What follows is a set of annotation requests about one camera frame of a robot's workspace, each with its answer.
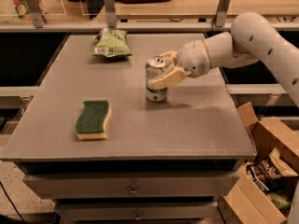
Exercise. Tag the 7up soda can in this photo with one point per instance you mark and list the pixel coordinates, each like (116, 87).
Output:
(154, 68)

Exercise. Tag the lower grey drawer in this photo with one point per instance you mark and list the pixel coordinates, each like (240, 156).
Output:
(136, 211)

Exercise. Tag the left metal bracket post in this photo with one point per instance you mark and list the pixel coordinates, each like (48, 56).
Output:
(36, 14)

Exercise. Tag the upper grey drawer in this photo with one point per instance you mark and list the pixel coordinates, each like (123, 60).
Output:
(131, 185)

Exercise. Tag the green and yellow sponge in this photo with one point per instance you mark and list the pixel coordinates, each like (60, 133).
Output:
(92, 122)

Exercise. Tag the dark sea salt snack bag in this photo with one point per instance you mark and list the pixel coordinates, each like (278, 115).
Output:
(267, 173)

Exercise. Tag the grey drawer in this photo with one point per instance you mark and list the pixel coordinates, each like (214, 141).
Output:
(136, 211)
(131, 185)

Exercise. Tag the right metal bracket post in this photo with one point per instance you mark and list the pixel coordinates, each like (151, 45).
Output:
(221, 13)

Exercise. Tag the green jalapeno chip bag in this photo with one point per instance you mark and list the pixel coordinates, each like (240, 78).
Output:
(111, 43)

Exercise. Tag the middle metal bracket post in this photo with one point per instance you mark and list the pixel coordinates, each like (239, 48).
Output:
(110, 13)

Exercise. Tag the green snack bag in box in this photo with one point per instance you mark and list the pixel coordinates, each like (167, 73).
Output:
(278, 201)

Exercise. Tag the metal bracket post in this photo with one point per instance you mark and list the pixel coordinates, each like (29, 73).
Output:
(36, 14)
(221, 13)
(110, 13)

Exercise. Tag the cardboard box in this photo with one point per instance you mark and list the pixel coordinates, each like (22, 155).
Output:
(250, 204)

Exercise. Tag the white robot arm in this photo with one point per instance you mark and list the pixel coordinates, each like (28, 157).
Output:
(251, 38)

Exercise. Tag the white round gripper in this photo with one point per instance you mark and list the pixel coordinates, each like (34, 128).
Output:
(193, 58)

